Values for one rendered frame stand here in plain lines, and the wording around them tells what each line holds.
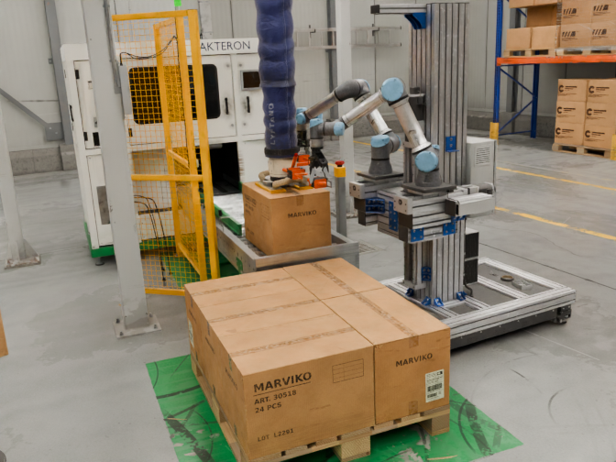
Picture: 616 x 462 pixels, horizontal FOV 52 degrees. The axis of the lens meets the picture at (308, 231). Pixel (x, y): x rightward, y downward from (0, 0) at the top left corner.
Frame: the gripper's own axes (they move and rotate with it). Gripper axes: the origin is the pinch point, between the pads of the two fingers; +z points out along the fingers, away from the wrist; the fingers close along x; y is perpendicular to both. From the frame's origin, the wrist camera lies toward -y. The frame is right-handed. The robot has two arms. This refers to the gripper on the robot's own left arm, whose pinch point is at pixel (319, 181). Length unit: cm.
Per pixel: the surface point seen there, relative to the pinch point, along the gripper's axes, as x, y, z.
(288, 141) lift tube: -1, 50, -18
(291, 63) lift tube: -5, 50, -65
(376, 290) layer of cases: -13, -44, 53
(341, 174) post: -51, 78, 13
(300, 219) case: 1.0, 29.9, 28.8
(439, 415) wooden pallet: -14, -102, 97
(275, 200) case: 16.7, 29.9, 14.6
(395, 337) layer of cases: 8, -100, 53
